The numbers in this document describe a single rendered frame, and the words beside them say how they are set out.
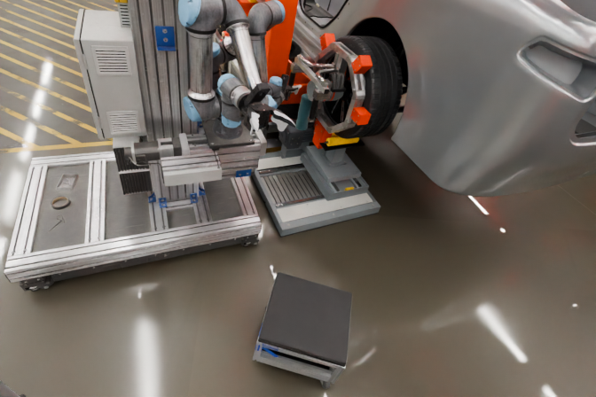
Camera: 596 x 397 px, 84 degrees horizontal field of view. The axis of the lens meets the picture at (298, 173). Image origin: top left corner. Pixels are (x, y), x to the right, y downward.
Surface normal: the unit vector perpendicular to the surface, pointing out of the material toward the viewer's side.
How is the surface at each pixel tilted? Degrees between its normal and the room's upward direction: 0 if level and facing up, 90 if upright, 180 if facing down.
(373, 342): 0
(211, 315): 0
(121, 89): 90
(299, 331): 0
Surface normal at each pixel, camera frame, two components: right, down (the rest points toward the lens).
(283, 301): 0.18, -0.74
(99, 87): 0.36, 0.66
